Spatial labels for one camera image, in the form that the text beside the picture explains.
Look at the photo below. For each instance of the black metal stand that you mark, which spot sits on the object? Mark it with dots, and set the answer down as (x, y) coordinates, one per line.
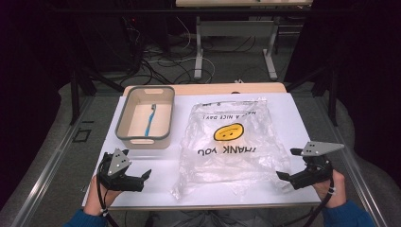
(75, 91)
(332, 94)

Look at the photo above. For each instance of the clear plastic bag yellow face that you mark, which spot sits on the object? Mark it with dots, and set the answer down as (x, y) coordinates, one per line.
(220, 170)

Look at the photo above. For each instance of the person's right hand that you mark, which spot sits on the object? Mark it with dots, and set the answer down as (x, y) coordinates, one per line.
(337, 189)

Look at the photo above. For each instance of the aluminium floor rail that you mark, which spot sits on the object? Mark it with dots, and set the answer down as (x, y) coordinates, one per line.
(47, 170)
(353, 164)

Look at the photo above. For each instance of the person's left hand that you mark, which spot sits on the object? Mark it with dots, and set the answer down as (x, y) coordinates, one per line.
(94, 198)

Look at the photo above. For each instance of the wooden desk with metal legs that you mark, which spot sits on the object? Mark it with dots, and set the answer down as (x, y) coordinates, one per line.
(236, 28)

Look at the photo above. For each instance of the white table sheet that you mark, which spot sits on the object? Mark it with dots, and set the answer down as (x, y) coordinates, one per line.
(151, 198)

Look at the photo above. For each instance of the person's grey trousers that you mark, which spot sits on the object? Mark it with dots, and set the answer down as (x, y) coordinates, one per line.
(205, 219)

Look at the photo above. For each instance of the blue toothbrush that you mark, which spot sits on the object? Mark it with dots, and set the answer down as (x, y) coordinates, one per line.
(150, 121)

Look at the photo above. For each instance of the beige basket with grey rim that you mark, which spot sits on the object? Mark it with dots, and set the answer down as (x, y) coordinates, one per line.
(126, 126)

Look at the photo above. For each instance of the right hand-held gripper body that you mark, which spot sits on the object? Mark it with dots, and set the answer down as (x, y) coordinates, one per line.
(315, 173)

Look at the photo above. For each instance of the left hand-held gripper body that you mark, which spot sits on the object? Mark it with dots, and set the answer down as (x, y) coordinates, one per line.
(118, 164)

